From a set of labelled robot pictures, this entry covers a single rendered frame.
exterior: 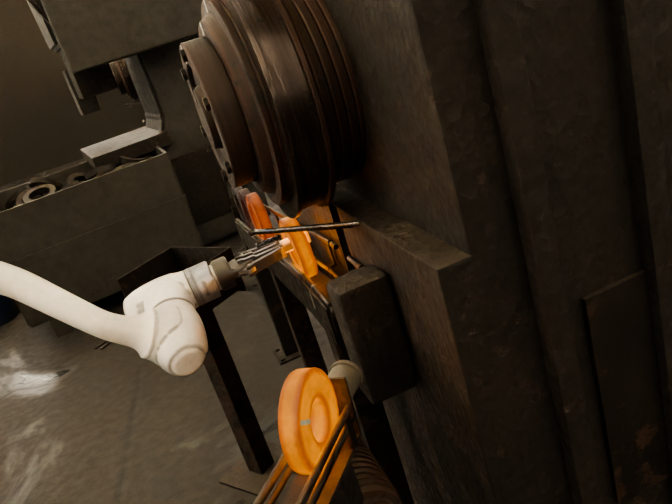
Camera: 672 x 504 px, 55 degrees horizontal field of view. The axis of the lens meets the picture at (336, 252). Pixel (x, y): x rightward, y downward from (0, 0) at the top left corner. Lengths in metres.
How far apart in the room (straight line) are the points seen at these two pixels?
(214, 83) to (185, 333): 0.49
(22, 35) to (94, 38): 7.53
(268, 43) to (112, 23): 2.79
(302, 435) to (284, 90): 0.53
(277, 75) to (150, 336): 0.58
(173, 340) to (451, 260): 0.61
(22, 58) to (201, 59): 10.19
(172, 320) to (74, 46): 2.64
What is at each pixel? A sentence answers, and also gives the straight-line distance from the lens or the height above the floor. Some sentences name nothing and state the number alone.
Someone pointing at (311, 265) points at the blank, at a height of 0.72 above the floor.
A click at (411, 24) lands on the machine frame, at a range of 0.87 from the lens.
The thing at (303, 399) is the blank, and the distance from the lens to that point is 0.94.
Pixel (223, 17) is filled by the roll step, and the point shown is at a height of 1.27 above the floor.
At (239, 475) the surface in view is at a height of 0.01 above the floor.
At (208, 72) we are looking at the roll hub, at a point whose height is 1.20.
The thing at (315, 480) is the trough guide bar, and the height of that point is 0.69.
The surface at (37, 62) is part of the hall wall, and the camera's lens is 11.31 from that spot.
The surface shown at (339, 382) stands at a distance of 1.04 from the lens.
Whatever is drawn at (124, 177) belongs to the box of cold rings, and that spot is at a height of 0.69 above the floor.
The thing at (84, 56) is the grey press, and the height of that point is 1.33.
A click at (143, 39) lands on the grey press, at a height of 1.32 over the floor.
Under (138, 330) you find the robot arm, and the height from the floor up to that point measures 0.78.
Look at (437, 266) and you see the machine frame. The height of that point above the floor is 0.87.
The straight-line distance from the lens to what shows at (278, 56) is 1.08.
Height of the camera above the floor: 1.26
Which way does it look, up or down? 21 degrees down
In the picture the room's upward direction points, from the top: 17 degrees counter-clockwise
